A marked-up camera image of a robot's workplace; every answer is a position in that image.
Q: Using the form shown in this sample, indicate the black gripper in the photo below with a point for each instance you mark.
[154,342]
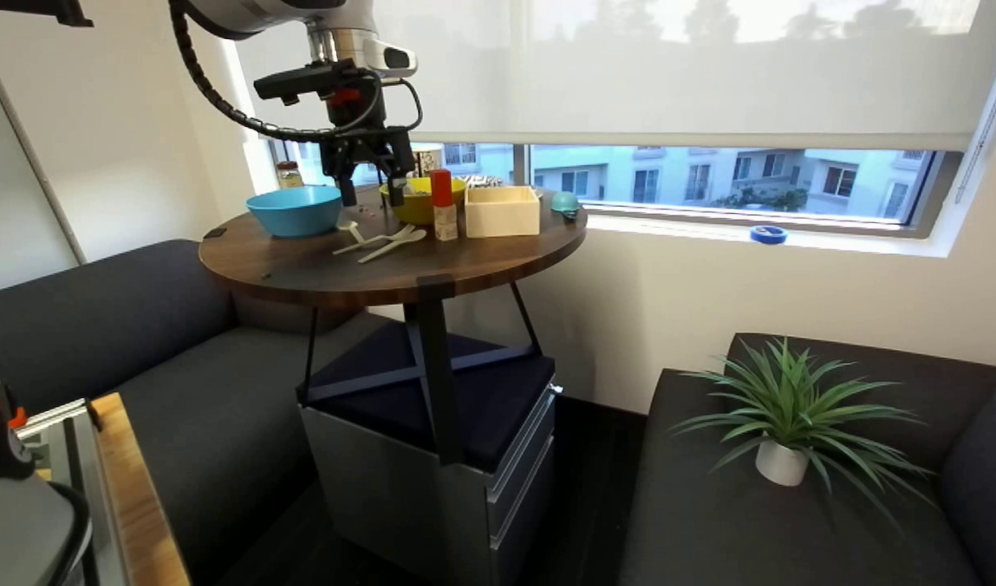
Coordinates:
[357,136]

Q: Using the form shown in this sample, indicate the cream plastic spoon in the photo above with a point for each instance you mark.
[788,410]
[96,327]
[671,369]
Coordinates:
[395,246]

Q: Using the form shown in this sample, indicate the yellow bowl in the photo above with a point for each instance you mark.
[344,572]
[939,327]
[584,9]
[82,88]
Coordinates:
[419,208]

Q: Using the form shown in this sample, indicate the blue bowl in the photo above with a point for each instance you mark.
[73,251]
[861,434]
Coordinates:
[298,215]

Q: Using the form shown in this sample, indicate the short cream plastic utensil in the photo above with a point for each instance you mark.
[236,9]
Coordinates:
[352,229]

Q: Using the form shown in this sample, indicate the cream plastic fork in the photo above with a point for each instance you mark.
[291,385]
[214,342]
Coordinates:
[357,246]

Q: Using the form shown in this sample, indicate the orange-capped wooden bottle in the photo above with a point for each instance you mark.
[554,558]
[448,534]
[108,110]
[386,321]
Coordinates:
[444,215]

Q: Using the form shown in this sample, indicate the jar with brown lid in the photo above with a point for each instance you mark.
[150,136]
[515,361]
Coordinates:
[288,176]

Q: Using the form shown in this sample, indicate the cream wooden box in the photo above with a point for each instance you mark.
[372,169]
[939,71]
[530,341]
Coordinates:
[502,213]

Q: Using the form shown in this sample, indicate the small teal round object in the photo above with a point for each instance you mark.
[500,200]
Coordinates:
[563,207]

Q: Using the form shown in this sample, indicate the dark navy seat cushion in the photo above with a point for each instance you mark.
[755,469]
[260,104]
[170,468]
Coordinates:
[486,410]

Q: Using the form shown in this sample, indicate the long dark grey couch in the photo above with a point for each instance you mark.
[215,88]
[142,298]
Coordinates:
[142,335]

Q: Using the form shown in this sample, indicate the grey metal filing cabinet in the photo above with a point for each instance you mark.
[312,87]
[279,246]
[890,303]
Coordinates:
[412,508]

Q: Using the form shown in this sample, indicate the blue tape roll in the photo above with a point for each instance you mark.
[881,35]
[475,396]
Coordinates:
[759,237]

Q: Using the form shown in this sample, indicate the wooden bench top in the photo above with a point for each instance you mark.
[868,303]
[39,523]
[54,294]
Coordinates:
[142,508]

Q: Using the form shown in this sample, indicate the dark grey armchair couch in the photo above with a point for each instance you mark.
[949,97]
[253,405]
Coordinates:
[715,523]

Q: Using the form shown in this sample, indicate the green plant in white pot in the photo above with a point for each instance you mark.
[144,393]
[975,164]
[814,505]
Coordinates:
[783,461]

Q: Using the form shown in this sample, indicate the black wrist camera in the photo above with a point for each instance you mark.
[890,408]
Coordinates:
[298,82]

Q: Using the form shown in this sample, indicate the black table pedestal frame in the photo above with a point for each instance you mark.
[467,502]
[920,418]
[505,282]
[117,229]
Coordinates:
[434,369]

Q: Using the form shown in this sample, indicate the window with white frame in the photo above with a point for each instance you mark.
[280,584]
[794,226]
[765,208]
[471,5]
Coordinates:
[682,179]

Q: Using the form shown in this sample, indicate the black mount bar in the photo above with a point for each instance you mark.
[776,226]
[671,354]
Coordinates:
[42,9]

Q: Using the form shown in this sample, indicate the aluminium extrusion frame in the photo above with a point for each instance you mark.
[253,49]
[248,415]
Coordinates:
[60,434]

